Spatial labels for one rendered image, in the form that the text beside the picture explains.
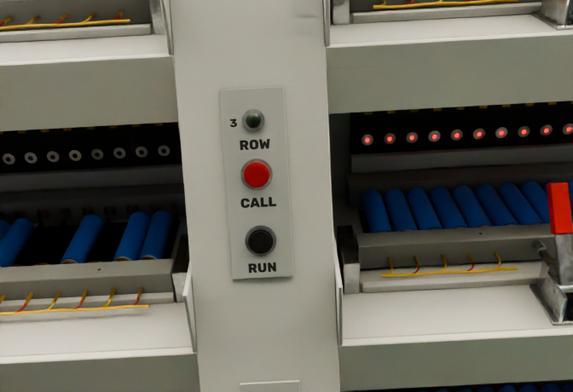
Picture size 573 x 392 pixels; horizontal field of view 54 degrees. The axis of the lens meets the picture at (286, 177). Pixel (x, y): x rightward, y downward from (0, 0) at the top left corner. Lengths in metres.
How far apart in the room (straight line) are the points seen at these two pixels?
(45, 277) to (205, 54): 0.21
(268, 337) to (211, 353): 0.04
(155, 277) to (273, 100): 0.16
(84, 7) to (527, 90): 0.31
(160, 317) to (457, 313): 0.21
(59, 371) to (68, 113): 0.17
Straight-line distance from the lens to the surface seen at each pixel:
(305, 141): 0.36
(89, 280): 0.45
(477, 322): 0.42
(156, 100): 0.38
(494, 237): 0.46
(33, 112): 0.40
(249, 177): 0.35
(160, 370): 0.41
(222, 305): 0.38
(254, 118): 0.35
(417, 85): 0.38
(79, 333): 0.44
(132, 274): 0.44
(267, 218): 0.36
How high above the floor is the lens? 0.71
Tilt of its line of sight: 8 degrees down
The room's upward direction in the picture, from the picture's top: 3 degrees counter-clockwise
